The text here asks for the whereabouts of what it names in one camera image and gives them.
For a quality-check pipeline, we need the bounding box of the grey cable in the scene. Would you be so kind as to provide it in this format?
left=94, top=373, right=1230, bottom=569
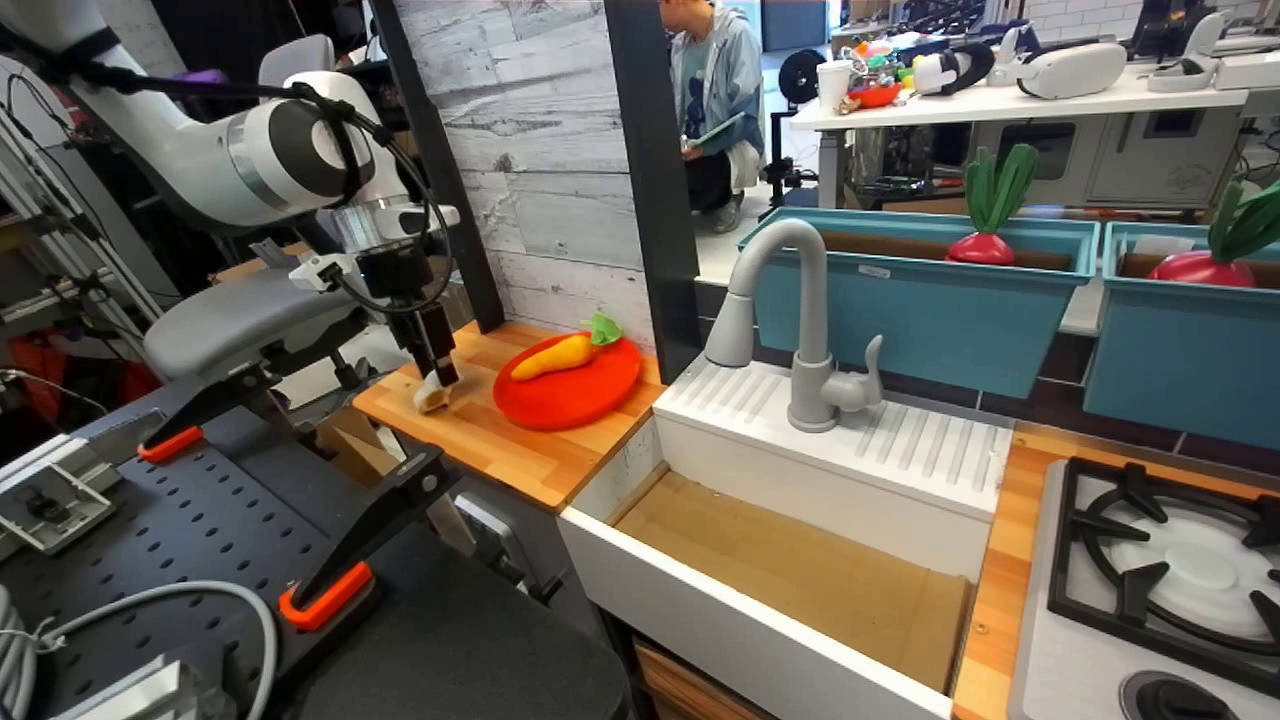
left=0, top=576, right=285, bottom=720

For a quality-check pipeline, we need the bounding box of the metal bracket plate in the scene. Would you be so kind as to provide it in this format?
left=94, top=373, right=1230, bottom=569
left=0, top=460, right=122, bottom=562

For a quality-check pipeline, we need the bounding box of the white cup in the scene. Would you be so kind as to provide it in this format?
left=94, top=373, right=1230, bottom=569
left=816, top=62, right=857, bottom=122

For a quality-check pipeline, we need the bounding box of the black vertical post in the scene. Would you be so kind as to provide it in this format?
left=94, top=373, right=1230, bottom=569
left=602, top=0, right=707, bottom=387

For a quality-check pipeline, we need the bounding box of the white toy sink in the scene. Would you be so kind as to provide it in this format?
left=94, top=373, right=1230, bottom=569
left=557, top=356, right=1017, bottom=720

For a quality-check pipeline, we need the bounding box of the black perforated board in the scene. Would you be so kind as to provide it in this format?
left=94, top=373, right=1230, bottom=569
left=0, top=404, right=631, bottom=720

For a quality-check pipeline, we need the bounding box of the red round plate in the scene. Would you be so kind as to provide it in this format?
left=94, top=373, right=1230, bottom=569
left=492, top=334, right=649, bottom=438

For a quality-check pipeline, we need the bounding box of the grey toy faucet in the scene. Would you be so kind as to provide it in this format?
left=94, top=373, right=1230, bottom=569
left=700, top=218, right=887, bottom=438

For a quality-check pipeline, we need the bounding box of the teal planter box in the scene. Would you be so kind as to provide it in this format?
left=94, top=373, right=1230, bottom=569
left=1082, top=218, right=1280, bottom=457
left=738, top=204, right=1103, bottom=404

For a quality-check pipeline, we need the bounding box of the grey wood-print backdrop panel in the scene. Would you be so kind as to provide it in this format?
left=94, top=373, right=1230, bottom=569
left=393, top=0, right=658, bottom=348

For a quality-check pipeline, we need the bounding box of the white desk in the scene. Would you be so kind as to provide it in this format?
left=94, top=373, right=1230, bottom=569
left=793, top=66, right=1280, bottom=212

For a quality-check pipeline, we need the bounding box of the black clamp orange handle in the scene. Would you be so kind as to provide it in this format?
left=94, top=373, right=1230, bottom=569
left=134, top=365, right=272, bottom=467
left=278, top=447, right=452, bottom=636

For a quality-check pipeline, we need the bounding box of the grey office chair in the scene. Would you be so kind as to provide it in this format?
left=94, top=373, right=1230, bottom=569
left=138, top=34, right=413, bottom=391

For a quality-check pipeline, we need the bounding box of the toy gas stove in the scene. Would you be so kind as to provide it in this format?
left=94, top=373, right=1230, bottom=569
left=1008, top=457, right=1280, bottom=720

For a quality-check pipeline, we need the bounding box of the red radish plush toy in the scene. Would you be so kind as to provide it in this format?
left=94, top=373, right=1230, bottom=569
left=1148, top=177, right=1280, bottom=292
left=943, top=141, right=1045, bottom=269

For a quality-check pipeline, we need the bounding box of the white headset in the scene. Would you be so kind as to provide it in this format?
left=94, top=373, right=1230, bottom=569
left=1012, top=37, right=1133, bottom=105

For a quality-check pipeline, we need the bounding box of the orange carrot plush toy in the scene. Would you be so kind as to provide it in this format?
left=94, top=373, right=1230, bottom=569
left=509, top=311, right=630, bottom=383

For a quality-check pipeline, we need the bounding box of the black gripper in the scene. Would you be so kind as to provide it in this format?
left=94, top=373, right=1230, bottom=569
left=353, top=237, right=468, bottom=391

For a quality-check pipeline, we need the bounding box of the black backdrop frame bar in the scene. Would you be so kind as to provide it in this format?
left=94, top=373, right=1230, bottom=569
left=366, top=0, right=509, bottom=335

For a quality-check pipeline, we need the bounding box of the black round device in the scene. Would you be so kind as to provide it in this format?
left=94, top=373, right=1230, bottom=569
left=777, top=48, right=830, bottom=114

